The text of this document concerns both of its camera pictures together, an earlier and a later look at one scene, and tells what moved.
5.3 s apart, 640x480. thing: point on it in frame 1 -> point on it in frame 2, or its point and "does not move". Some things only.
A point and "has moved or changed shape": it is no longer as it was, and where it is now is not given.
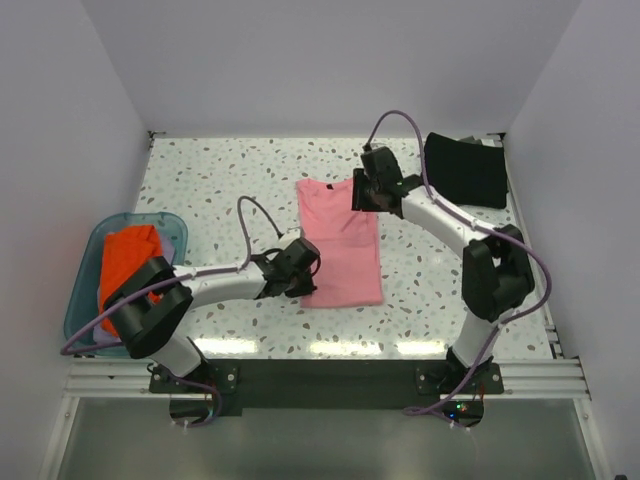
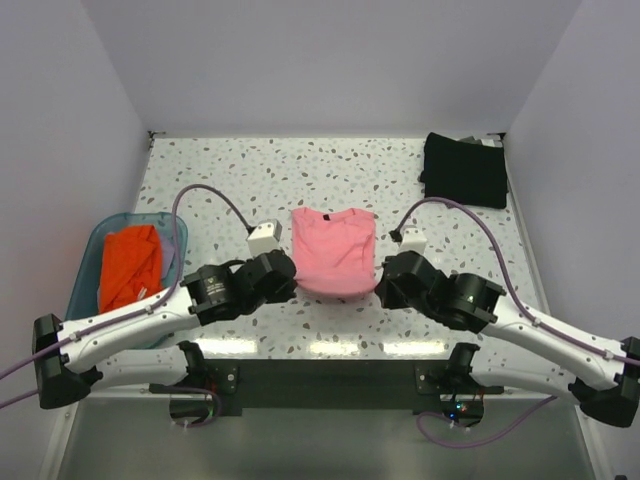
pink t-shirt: (349, 268) has moved or changed shape
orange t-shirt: (125, 252) does not move
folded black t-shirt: (464, 172) does not move
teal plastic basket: (85, 294) does not move
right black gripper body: (373, 189) -> (391, 298)
